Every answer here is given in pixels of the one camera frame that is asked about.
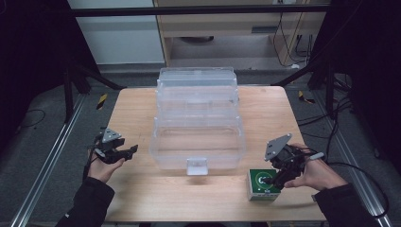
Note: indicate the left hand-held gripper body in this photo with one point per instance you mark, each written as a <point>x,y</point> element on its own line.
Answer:
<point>108,145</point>

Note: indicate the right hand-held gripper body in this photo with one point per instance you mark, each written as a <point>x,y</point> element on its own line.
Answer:
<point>285,154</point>

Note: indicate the green and white carton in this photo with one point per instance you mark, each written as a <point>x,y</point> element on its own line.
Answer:
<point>256,191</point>

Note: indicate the clear plastic storage box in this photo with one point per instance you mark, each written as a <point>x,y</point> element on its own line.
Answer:
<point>197,142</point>

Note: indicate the person's left hand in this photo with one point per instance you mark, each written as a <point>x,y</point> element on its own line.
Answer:
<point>102,170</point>

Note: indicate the person's right hand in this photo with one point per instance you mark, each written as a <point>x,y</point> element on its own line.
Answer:
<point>318,175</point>

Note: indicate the yellow and black tape strip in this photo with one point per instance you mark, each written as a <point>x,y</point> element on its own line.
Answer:
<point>101,101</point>
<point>304,97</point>

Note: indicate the black metal stand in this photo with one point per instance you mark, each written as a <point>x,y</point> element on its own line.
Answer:
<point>67,94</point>
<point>330,91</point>

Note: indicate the white cabinet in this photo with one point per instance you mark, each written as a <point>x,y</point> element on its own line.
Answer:
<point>119,41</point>

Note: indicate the black curtain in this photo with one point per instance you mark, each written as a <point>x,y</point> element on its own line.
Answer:
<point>28,63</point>
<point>372,63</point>

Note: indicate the light wooden desk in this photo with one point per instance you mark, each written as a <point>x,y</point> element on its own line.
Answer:
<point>220,23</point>

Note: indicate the black horizontal bar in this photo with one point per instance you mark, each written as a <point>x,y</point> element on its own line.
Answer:
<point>189,10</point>

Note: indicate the aluminium floor rail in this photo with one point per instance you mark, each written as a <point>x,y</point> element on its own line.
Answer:
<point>47,164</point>
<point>356,176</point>

